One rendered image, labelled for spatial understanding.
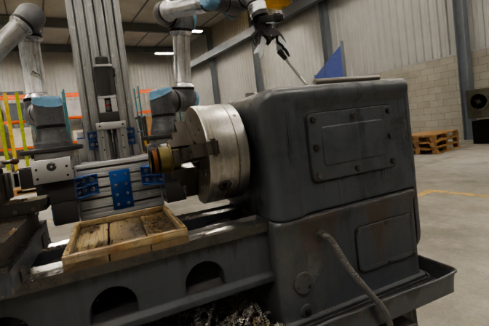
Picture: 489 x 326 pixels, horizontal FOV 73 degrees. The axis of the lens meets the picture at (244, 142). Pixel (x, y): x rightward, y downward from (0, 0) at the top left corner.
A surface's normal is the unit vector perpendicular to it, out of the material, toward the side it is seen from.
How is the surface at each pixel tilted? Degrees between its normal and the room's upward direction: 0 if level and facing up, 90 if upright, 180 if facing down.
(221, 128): 61
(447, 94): 90
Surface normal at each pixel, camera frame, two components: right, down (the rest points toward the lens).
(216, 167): 0.40, 0.20
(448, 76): -0.84, 0.13
